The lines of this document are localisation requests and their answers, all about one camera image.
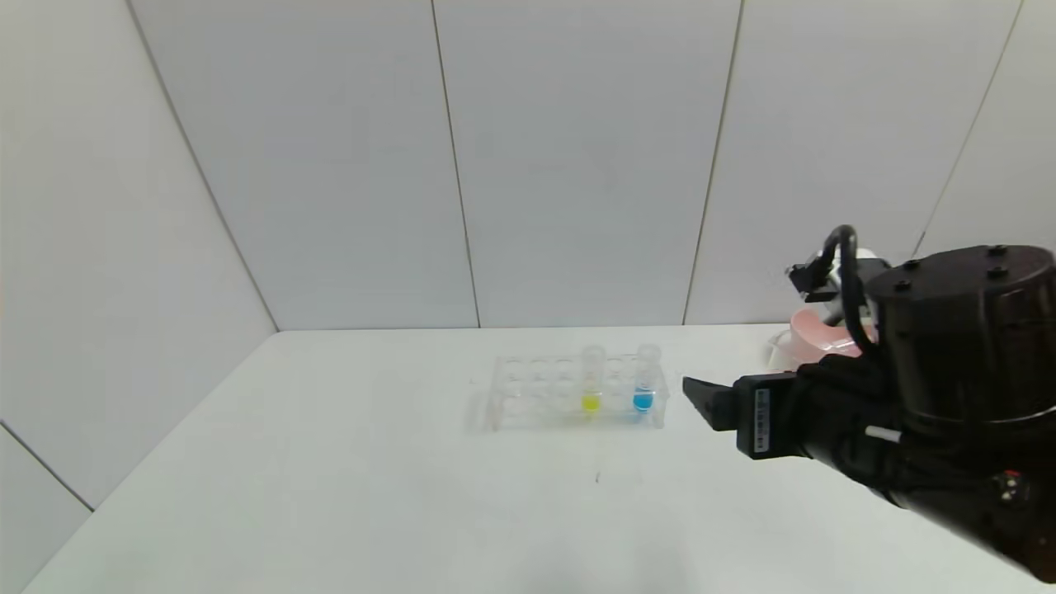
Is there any black camera cable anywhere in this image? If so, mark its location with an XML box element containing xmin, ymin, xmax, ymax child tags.
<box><xmin>821</xmin><ymin>224</ymin><xmax>880</xmax><ymax>357</ymax></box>

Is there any clear plastic beaker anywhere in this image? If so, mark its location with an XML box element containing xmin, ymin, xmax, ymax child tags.
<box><xmin>766</xmin><ymin>330</ymin><xmax>806</xmax><ymax>375</ymax></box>

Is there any pink bowl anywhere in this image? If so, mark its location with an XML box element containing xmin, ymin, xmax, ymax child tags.
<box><xmin>788</xmin><ymin>309</ymin><xmax>867</xmax><ymax>361</ymax></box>

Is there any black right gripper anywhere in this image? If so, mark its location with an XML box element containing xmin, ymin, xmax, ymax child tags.
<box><xmin>681</xmin><ymin>362</ymin><xmax>891</xmax><ymax>475</ymax></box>

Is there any test tube with blue pigment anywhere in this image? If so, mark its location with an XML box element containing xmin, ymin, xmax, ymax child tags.
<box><xmin>633</xmin><ymin>344</ymin><xmax>662</xmax><ymax>414</ymax></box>

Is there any test tube with yellow pigment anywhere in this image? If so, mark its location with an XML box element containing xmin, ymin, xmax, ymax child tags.
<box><xmin>580</xmin><ymin>345</ymin><xmax>605</xmax><ymax>415</ymax></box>

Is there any clear acrylic test tube rack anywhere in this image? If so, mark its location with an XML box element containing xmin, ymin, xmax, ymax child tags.
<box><xmin>487</xmin><ymin>355</ymin><xmax>667</xmax><ymax>431</ymax></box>

